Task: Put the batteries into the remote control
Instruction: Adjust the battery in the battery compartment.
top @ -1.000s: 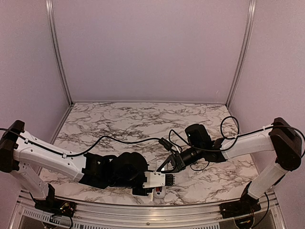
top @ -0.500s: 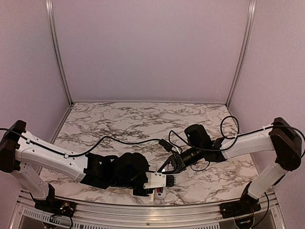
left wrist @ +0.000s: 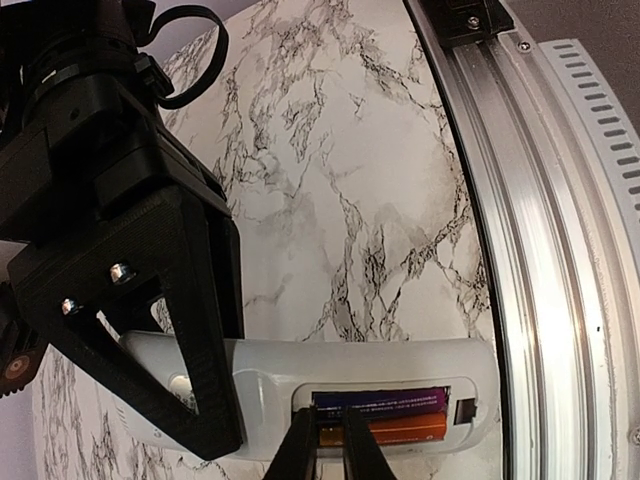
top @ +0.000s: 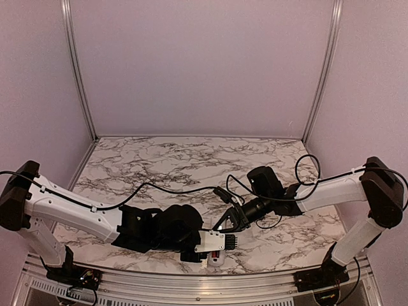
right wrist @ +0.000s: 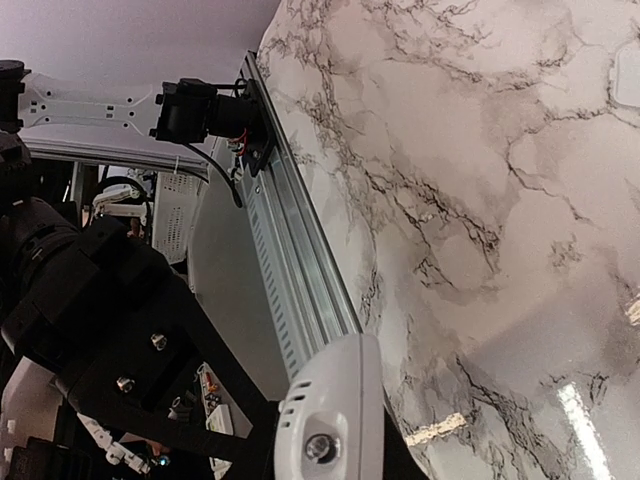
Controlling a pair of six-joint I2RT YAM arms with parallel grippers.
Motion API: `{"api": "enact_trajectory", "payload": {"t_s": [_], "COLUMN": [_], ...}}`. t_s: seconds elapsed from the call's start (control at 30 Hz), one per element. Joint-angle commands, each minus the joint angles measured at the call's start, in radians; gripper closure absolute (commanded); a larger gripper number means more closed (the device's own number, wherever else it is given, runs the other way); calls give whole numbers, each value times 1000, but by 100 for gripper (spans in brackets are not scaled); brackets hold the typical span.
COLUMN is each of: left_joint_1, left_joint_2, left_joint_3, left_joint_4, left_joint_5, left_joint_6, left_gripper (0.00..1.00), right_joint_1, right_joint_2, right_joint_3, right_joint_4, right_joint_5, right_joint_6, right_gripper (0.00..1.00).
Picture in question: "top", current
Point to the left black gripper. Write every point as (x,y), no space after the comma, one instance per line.
(198,259)

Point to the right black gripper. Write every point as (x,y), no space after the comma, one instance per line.
(244,222)

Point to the white remote control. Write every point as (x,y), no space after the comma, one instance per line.
(215,259)

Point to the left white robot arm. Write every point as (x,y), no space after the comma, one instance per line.
(28,199)

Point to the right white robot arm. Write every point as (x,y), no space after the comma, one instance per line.
(384,189)

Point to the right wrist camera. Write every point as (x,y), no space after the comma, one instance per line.
(223,194)

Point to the front aluminium rail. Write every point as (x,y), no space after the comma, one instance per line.
(120,287)

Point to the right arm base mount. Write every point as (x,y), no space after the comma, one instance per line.
(328,274)

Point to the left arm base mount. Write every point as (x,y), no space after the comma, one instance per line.
(74,275)

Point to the right aluminium frame post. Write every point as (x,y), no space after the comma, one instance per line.
(329,55)

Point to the aluminium frame post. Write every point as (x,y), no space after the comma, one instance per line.
(329,55)
(75,64)

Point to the left aluminium frame post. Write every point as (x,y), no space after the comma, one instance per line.
(75,64)

